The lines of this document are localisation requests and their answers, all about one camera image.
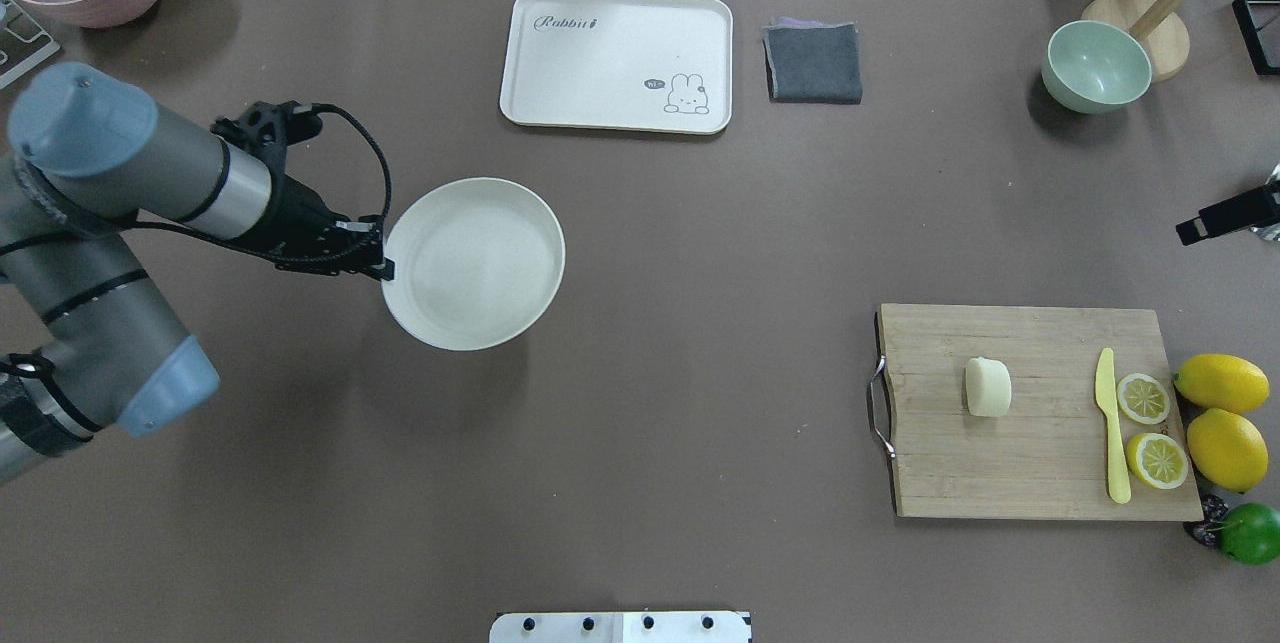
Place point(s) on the lemon half slice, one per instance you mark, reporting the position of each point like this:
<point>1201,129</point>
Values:
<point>1144,399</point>
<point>1157,460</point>

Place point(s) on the cream round plate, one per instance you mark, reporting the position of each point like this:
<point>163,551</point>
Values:
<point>478,261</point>

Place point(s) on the cream rabbit tray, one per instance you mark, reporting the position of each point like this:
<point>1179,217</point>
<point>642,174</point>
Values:
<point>662,66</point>

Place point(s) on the white steamed bun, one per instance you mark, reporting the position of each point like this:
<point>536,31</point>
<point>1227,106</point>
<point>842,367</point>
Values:
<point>988,388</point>

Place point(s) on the green lime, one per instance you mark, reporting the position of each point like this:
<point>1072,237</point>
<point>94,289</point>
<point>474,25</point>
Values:
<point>1250,534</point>

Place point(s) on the bamboo cutting board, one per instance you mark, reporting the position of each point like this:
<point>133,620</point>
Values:
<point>1045,460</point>

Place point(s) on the black glass rack tray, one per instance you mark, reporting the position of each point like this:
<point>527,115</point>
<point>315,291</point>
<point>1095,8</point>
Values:
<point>1258,21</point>

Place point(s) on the wooden cup stand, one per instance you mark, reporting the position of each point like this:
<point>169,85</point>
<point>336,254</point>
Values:
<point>1154,24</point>

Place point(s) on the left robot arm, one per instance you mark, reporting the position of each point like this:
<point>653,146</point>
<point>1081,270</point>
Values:
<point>92,157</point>

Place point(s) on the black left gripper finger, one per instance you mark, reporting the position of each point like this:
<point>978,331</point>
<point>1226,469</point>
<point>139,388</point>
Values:
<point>383,271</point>

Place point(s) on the whole yellow lemon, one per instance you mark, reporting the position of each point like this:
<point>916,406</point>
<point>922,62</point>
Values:
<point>1222,381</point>
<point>1228,449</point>

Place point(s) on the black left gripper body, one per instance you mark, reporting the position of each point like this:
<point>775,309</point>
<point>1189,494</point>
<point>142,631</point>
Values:
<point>299,215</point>

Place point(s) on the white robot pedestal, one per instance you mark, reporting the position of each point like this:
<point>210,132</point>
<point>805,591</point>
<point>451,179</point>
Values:
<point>623,626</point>

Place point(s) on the yellow plastic knife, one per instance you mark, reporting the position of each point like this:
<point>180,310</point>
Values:
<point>1117,481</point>

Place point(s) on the grey folded cloth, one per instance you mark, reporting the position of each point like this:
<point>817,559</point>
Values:
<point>813,62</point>

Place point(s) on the green bowl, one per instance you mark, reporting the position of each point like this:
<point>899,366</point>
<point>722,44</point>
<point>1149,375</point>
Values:
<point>1092,67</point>

